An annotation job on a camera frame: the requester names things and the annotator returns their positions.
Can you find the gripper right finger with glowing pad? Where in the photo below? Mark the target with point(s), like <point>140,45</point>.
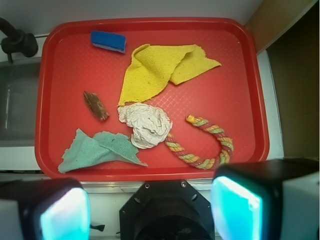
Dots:
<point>271,200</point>

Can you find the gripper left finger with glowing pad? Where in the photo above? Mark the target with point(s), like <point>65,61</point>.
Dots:
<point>48,209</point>

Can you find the brown wood chip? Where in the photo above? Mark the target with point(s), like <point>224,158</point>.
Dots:
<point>95,105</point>

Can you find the teal woven cloth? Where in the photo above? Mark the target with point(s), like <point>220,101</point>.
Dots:
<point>103,147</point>

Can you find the red plastic tray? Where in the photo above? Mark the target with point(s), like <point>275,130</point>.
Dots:
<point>229,96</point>

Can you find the crumpled white paper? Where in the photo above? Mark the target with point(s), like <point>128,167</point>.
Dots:
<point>150,125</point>

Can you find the metal sink basin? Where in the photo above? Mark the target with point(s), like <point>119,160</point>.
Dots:
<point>19,83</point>

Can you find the yellow woven cloth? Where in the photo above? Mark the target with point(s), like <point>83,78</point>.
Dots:
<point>153,67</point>

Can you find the brown wooden cabinet panel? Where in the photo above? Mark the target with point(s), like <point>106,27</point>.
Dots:
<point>287,35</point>

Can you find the black faucet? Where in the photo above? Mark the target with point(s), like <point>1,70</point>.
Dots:
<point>17,41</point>

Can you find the blue sponge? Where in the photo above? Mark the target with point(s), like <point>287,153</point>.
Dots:
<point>108,41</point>

